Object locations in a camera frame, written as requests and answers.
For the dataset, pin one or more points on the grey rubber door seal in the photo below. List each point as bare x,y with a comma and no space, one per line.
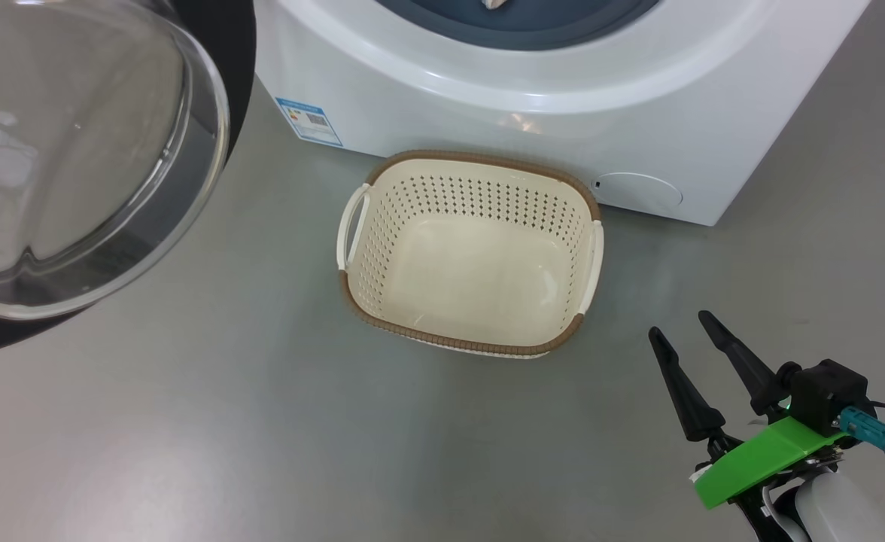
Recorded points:
427,22

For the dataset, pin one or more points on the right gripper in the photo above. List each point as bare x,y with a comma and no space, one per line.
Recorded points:
732,448

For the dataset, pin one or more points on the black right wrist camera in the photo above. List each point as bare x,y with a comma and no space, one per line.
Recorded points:
826,391

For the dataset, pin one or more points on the cream perforated laundry basket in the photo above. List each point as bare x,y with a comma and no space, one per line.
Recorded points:
472,263

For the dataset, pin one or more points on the white front-load washing machine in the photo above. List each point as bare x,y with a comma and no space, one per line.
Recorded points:
563,113

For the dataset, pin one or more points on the dark glass washing machine door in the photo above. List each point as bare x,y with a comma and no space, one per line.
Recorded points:
74,150

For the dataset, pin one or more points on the green right camera mount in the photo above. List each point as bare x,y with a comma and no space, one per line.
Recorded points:
766,459

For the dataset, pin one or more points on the teal right camera connector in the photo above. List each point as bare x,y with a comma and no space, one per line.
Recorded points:
868,433

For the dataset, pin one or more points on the blue energy label sticker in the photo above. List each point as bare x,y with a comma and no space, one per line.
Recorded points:
309,120

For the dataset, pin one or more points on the round white filter cover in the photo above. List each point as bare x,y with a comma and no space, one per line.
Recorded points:
638,192

